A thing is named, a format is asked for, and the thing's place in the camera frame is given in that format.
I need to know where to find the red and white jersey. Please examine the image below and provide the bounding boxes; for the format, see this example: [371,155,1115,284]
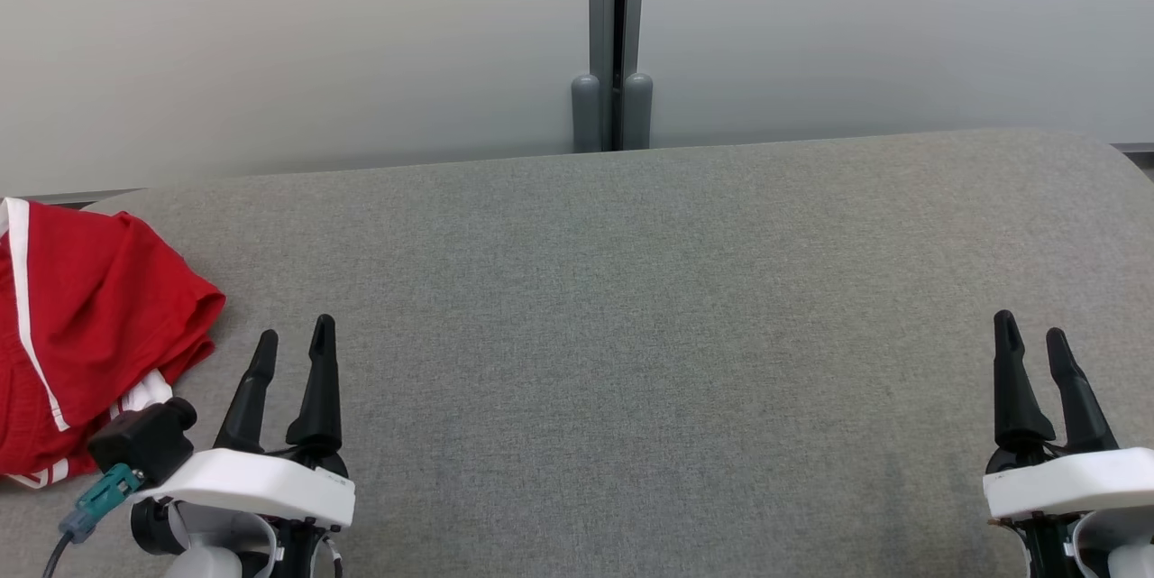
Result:
[0,369,174,491]

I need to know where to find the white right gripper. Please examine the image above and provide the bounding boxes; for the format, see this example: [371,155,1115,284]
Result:
[983,309,1154,578]

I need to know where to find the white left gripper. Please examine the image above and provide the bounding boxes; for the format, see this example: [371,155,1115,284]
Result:
[131,315,355,578]

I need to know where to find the teal plug camera cable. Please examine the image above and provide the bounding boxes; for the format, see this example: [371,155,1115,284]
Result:
[41,463,145,578]

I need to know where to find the grey partition post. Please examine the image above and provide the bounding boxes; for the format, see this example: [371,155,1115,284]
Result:
[571,0,654,153]

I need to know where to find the red shorts with white stripe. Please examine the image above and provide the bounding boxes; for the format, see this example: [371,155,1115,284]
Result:
[0,197,226,480]

